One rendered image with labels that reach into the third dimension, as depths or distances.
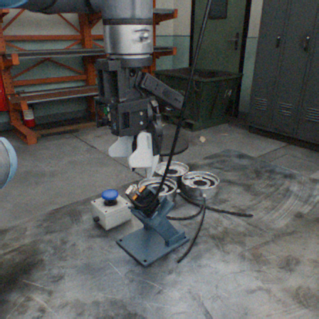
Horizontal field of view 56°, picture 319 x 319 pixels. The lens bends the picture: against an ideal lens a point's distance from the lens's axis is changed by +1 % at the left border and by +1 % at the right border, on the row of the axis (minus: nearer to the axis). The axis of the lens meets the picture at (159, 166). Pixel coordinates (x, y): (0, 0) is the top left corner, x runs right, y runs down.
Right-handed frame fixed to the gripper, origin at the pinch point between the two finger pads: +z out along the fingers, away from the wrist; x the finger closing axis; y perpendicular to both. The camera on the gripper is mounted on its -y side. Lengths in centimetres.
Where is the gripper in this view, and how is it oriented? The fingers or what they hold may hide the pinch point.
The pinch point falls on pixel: (143, 167)
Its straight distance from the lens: 56.9
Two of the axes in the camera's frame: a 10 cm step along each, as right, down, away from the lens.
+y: -7.5, 2.8, -6.0
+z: 0.0, 9.1, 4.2
